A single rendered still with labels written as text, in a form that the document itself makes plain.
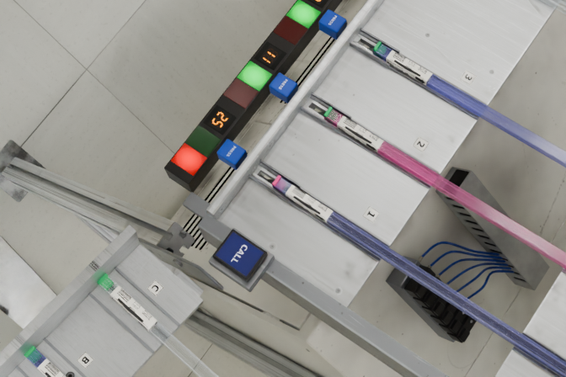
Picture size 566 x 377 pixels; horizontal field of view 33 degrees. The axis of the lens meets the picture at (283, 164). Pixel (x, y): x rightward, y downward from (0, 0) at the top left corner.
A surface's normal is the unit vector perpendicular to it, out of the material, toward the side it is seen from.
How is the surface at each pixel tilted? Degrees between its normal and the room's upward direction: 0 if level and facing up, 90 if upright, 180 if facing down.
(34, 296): 0
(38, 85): 0
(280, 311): 90
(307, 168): 47
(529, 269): 0
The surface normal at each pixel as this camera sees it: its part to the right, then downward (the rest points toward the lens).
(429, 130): -0.07, -0.36
